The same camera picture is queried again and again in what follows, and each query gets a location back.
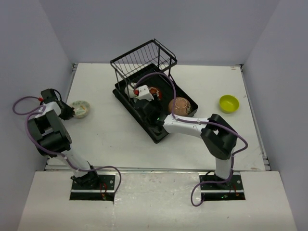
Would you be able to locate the black wire dish rack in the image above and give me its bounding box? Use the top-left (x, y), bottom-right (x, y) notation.
top-left (110, 39), bottom-right (198, 143)

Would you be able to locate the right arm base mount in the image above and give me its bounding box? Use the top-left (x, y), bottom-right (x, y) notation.
top-left (200, 172), bottom-right (245, 201)

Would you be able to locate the brown ceramic bowl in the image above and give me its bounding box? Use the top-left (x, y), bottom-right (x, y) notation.
top-left (168, 97), bottom-right (192, 116)

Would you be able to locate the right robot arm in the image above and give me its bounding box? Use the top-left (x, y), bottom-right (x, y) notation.
top-left (134, 99), bottom-right (237, 189)

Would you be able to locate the aluminium rail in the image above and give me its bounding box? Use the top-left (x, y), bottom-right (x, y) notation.
top-left (45, 164), bottom-right (268, 174)

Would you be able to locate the white orange leaf bowl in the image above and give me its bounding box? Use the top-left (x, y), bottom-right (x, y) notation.
top-left (70, 101), bottom-right (90, 119)

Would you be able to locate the purple cable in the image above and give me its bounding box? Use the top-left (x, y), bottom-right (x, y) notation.
top-left (12, 95), bottom-right (121, 194)
top-left (133, 72), bottom-right (248, 207)

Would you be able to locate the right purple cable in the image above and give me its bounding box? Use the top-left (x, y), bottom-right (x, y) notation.
top-left (133, 72), bottom-right (248, 207)

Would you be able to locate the red floral bowl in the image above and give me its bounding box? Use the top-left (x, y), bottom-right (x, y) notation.
top-left (149, 87), bottom-right (162, 100)

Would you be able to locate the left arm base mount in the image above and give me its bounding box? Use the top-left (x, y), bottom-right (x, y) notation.
top-left (69, 174), bottom-right (116, 202)

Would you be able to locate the white lobed bowl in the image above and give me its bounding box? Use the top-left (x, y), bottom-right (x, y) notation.
top-left (124, 85), bottom-right (136, 98)

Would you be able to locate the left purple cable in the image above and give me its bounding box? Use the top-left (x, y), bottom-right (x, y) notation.
top-left (12, 95), bottom-right (121, 194)

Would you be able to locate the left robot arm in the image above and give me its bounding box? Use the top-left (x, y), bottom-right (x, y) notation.
top-left (25, 89), bottom-right (100, 189)

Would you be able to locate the yellow green bowl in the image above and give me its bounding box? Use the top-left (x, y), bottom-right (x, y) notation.
top-left (219, 95), bottom-right (240, 114)

